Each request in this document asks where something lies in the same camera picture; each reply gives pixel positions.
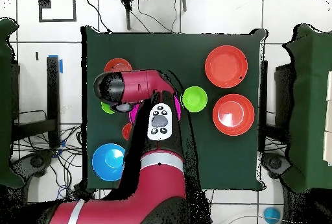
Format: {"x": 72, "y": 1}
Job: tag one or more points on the orange cup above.
{"x": 126, "y": 131}

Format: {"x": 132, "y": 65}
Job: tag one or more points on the small orange bowl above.
{"x": 118, "y": 65}

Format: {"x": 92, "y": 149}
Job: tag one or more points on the light blue bowl on floor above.
{"x": 272, "y": 215}

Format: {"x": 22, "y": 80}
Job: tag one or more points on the large pink bowl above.
{"x": 133, "y": 115}

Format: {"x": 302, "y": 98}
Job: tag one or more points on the green cup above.
{"x": 106, "y": 108}

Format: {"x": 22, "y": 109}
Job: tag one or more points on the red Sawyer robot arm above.
{"x": 155, "y": 182}

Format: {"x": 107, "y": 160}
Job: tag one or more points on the neighbouring green cloth table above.
{"x": 6, "y": 104}
{"x": 311, "y": 104}

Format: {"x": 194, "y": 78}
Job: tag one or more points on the large light blue bowl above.
{"x": 106, "y": 162}

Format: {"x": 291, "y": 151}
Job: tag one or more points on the dark grey floor base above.
{"x": 36, "y": 161}
{"x": 275, "y": 164}

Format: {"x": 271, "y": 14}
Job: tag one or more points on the black table frame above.
{"x": 53, "y": 91}
{"x": 263, "y": 91}

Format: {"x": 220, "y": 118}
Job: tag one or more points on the large orange bowl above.
{"x": 226, "y": 66}
{"x": 233, "y": 115}

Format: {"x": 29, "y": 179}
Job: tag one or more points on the black metal stand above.
{"x": 128, "y": 13}

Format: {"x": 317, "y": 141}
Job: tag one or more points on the green bowl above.
{"x": 195, "y": 99}

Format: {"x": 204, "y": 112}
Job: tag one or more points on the dark green tablecloth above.
{"x": 220, "y": 156}

